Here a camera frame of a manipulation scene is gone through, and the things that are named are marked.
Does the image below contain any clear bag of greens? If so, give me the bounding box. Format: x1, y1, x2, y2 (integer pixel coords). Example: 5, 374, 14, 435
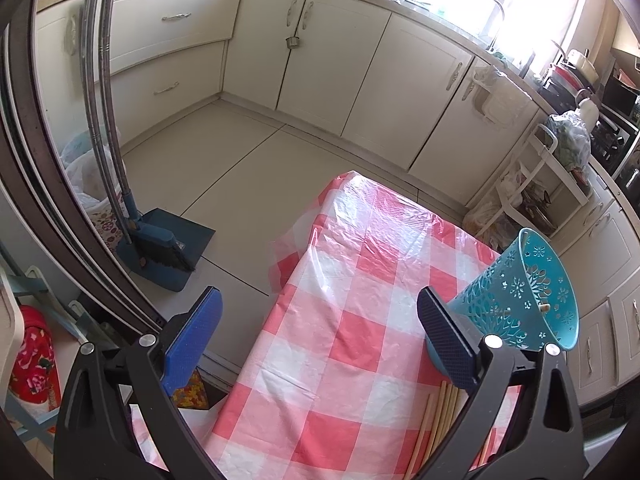
546, 110, 594, 172

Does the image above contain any wooden chopstick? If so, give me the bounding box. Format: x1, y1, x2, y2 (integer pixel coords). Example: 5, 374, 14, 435
405, 394, 433, 480
424, 382, 449, 463
449, 388, 470, 423
438, 385, 459, 443

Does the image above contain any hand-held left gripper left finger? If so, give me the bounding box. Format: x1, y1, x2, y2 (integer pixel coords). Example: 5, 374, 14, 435
52, 286, 224, 480

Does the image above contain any floral patterned bag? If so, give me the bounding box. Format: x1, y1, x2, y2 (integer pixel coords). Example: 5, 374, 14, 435
90, 209, 124, 252

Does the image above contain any metal kitchen faucet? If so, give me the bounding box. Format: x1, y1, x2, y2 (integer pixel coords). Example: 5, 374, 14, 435
486, 0, 507, 52

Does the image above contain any dark sliding door frame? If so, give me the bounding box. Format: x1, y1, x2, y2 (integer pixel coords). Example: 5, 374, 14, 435
0, 0, 167, 337

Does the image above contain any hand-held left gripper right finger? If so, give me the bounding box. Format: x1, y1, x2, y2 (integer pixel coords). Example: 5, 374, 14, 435
416, 286, 589, 480

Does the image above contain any red white checked tablecloth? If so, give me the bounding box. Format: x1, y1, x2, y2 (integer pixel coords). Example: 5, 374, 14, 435
130, 170, 526, 480

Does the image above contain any yellow floral cloth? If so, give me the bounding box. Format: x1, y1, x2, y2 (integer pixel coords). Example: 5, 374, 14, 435
172, 376, 209, 412

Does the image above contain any pale green metal frame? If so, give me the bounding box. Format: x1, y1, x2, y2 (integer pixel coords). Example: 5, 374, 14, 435
10, 265, 102, 347

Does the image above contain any cream cabinet door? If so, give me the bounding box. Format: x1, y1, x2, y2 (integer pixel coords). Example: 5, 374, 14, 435
277, 0, 394, 139
555, 175, 639, 262
410, 57, 542, 206
342, 12, 474, 171
570, 300, 634, 404
35, 10, 97, 162
222, 0, 309, 111

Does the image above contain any cream kitchen drawer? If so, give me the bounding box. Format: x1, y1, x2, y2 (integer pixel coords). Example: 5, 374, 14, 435
102, 0, 237, 77
107, 40, 229, 149

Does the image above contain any dark pot with lid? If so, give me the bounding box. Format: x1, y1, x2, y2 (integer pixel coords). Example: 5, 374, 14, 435
520, 185, 557, 235

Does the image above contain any white kettle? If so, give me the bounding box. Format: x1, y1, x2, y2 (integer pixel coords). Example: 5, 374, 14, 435
577, 97, 601, 131

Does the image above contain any red rimmed pot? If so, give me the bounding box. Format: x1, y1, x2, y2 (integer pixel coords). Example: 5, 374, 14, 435
549, 62, 597, 97

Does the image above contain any blue dustpan with metal handle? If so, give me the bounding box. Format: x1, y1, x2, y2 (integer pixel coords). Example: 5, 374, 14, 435
80, 0, 217, 294

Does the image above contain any blue broom with metal handle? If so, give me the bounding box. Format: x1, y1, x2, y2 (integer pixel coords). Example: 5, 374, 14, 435
95, 0, 199, 275

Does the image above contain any white shelf trolley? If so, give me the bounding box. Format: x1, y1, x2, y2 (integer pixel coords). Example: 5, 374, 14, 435
475, 122, 596, 256

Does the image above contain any teal perforated plastic basket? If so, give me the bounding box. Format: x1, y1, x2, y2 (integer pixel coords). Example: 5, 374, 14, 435
425, 227, 581, 377

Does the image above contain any white plastic bag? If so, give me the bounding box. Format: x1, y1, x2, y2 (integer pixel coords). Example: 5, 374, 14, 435
60, 130, 123, 211

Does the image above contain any translucent plastic bag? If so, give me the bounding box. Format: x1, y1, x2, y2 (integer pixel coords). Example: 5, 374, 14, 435
462, 200, 507, 252

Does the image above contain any black oven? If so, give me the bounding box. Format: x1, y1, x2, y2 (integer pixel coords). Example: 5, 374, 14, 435
590, 75, 640, 196

